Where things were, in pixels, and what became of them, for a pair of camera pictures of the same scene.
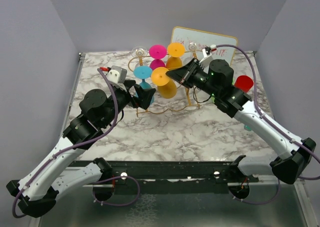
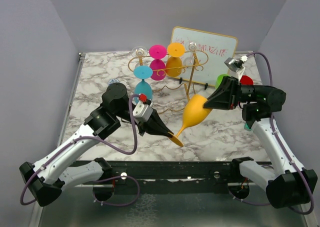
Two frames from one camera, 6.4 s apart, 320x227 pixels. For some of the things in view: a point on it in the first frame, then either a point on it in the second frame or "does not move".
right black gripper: (182, 75) → (226, 96)
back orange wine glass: (175, 50) does not move
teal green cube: (247, 127) does not move
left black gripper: (144, 97) → (154, 125)
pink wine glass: (157, 52) does not move
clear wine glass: (139, 51) does not move
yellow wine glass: (166, 86) → (195, 114)
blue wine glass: (142, 72) does not move
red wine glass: (244, 83) does not move
